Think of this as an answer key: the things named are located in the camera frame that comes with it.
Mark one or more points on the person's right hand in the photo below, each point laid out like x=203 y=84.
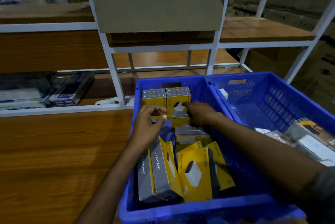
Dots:
x=201 y=113

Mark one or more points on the person's left hand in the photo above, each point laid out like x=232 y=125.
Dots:
x=146 y=129

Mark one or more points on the blue plastic crate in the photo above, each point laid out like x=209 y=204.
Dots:
x=183 y=210
x=261 y=111

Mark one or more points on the group of yellow charger boxes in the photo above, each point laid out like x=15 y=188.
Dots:
x=193 y=179

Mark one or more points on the person's right forearm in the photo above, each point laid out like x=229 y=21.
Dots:
x=269 y=153

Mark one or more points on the person's left forearm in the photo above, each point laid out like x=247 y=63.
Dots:
x=110 y=187

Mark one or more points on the person's dark grey sleeve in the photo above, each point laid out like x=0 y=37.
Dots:
x=324 y=195

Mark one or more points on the white plastic piece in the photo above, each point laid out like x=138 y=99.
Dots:
x=110 y=100

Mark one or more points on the blue white packet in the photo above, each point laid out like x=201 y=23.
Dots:
x=70 y=90

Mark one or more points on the open brown cardboard box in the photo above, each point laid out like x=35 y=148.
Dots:
x=272 y=58

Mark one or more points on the white metal shelving rack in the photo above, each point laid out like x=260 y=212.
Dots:
x=52 y=166

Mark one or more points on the black flat case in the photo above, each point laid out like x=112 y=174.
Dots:
x=23 y=81

